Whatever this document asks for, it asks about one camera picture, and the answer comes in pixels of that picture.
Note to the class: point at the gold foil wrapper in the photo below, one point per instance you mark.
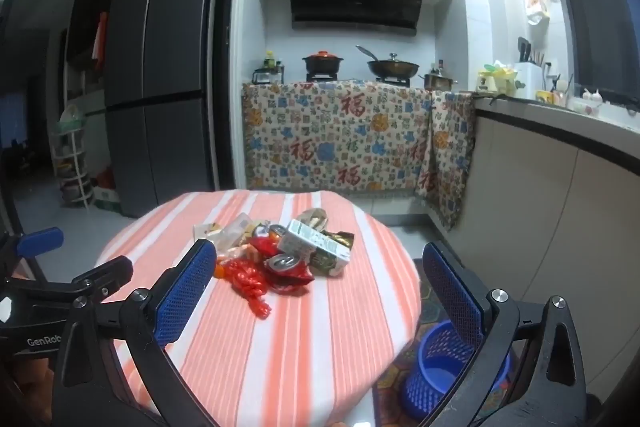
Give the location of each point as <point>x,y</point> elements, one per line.
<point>342,239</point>

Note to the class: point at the black clay pot red lid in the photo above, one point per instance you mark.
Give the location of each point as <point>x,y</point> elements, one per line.
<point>322,64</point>

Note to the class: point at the black range hood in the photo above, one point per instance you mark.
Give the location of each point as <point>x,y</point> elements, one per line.
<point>355,7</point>

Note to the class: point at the white tiered rack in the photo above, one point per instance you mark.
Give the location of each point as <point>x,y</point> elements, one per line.
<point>72,157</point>

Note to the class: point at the yellow cup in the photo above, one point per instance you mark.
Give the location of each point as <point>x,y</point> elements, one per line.
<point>544,97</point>

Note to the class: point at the clear plastic wrapper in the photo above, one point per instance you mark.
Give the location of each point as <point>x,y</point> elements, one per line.
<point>239,227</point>

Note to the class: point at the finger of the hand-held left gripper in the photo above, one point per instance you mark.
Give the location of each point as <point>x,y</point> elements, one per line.
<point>100,274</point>
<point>40,242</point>

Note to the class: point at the condiment bottles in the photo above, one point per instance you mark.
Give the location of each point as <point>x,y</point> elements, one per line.
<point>272,59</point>

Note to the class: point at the red mesh net bag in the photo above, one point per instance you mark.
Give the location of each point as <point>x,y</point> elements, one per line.
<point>247,282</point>

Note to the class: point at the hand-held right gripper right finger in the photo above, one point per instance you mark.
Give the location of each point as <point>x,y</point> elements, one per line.
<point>452,292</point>

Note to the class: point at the small steel pot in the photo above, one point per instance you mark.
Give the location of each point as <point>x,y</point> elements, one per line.
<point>440,82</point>

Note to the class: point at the dark shelf unit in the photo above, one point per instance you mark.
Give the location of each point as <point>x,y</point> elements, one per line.
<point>90,32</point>

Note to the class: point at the grey refrigerator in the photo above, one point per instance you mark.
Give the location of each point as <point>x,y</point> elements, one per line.
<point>165,57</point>

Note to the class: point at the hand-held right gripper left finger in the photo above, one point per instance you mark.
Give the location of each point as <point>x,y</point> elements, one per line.
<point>185,287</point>

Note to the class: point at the crushed red can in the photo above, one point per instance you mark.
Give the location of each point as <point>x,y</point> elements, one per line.
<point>287,274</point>

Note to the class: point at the white utensil holder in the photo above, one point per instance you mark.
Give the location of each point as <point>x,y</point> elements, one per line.
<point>529,74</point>

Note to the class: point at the beige lower cabinets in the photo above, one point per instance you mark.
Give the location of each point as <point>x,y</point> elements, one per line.
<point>540,187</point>

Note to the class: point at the blue plastic basket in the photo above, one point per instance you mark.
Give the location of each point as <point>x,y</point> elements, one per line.
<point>435,377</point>

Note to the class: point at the printed paper scrap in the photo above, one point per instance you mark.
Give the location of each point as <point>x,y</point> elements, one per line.
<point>310,239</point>

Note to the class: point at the wok with glass lid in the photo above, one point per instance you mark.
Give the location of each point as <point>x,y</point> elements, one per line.
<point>392,68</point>

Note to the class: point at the wide floral curtain cloth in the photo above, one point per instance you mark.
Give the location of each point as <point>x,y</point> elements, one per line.
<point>325,142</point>

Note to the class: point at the kitchen countertop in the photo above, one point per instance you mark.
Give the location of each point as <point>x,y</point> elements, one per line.
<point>550,112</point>

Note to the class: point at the yellow green dish cloths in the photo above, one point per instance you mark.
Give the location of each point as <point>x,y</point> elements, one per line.
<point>497,74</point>

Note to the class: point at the cardboard box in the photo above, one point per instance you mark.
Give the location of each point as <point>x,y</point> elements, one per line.
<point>109,199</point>

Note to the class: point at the dark window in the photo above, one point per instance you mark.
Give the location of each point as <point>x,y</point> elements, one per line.
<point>600,27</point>

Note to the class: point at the narrow floral curtain cloth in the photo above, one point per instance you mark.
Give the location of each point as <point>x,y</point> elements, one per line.
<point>450,157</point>

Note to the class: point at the round table, orange striped cloth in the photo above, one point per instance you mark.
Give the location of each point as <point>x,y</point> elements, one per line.
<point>300,347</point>

